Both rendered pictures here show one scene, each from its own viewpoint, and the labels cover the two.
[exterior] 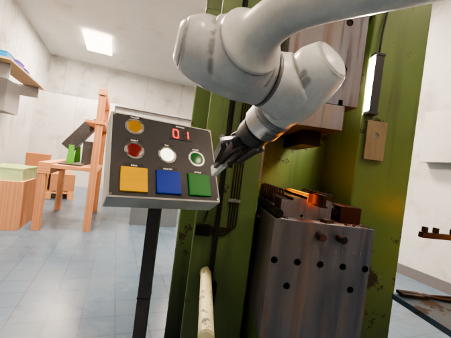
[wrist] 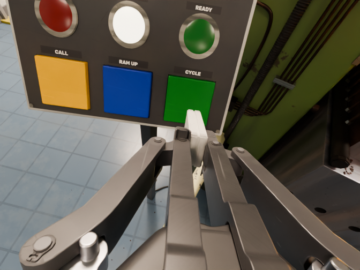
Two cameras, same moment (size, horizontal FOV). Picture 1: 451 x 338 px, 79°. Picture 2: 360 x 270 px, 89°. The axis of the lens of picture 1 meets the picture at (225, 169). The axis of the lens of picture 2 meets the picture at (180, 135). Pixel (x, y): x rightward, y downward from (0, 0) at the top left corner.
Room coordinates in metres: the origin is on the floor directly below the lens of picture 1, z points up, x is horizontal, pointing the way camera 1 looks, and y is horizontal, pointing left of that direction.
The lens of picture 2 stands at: (0.67, -0.01, 1.22)
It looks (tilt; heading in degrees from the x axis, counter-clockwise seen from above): 54 degrees down; 24
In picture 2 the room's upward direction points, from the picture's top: 12 degrees clockwise
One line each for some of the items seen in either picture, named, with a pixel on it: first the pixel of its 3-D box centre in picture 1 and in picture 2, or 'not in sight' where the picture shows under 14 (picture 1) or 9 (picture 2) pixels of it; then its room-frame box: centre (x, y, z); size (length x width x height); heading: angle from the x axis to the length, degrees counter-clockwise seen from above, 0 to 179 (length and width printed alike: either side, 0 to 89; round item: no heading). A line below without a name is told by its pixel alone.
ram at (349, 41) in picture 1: (315, 70); not in sight; (1.27, -0.35, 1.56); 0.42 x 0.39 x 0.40; 4
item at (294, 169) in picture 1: (289, 123); not in sight; (1.59, -0.33, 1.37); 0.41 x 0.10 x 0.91; 94
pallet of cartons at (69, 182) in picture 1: (49, 174); not in sight; (5.98, 3.78, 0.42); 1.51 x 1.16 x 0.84; 22
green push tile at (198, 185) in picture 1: (198, 185); (188, 101); (0.87, 0.08, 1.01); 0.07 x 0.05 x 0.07; 119
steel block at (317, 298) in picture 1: (293, 257); (335, 158); (1.28, -0.37, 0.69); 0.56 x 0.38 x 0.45; 4
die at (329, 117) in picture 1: (299, 123); not in sight; (1.27, -0.31, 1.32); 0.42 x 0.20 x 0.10; 4
